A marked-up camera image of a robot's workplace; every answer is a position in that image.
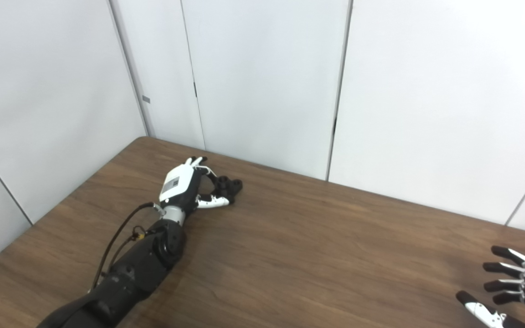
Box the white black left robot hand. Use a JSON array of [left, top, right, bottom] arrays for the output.
[[159, 156, 231, 215]]

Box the black plastic holder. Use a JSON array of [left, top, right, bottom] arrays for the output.
[[208, 174, 243, 205]]

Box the thick black left wrist cable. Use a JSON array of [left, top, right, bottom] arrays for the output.
[[90, 202, 166, 292]]

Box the thin wire with yellow plug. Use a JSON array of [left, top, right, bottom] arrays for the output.
[[108, 225, 163, 269]]

